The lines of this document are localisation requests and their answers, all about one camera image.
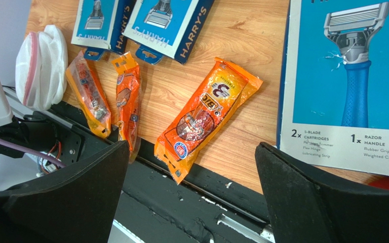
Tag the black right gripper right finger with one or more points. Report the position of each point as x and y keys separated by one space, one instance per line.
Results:
x=307 y=204

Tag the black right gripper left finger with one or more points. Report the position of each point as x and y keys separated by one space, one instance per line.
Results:
x=76 y=203

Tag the orange Bic razor bag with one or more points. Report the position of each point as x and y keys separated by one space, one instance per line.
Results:
x=90 y=95
x=226 y=87
x=128 y=99

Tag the blue Harry's razor box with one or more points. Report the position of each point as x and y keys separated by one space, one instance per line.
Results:
x=99 y=27
x=334 y=92
x=166 y=28

